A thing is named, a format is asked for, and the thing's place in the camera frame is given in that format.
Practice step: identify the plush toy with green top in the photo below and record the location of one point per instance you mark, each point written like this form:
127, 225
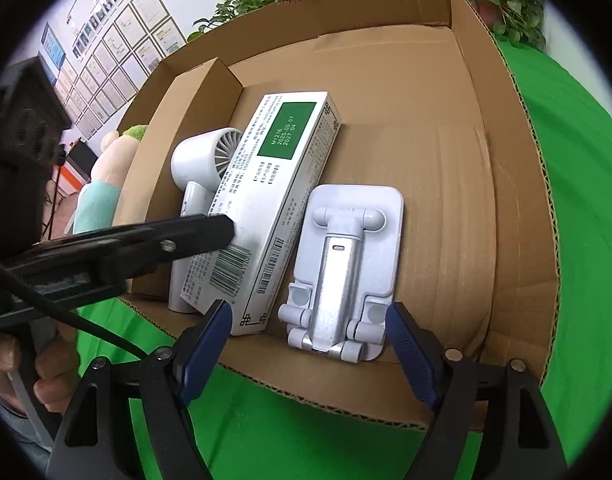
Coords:
106, 185

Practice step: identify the wall of framed certificates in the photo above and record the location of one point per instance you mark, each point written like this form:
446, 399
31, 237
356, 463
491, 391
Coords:
121, 45

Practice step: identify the black cabinet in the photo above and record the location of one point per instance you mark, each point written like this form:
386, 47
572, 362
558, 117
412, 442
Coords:
81, 152

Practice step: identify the green leafy plant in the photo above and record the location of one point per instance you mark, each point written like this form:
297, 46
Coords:
251, 2

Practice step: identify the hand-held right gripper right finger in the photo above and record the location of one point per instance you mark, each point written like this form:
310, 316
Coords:
411, 355

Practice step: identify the person's left hand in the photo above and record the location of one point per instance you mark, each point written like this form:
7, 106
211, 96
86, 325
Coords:
51, 385

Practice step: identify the white long box green label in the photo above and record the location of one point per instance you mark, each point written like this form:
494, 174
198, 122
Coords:
281, 185

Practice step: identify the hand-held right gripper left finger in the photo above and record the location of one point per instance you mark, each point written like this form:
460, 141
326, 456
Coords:
203, 350

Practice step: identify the white phone stand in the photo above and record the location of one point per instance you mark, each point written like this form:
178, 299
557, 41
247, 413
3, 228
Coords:
346, 260

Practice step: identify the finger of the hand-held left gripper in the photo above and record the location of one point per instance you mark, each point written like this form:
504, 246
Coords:
186, 237

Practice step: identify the blue framed wall notice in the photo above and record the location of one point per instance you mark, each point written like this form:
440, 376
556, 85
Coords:
52, 52

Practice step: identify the white handheld fan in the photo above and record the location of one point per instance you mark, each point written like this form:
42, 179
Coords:
201, 160

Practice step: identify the large cardboard box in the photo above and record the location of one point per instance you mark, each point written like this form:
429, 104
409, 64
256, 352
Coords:
436, 160

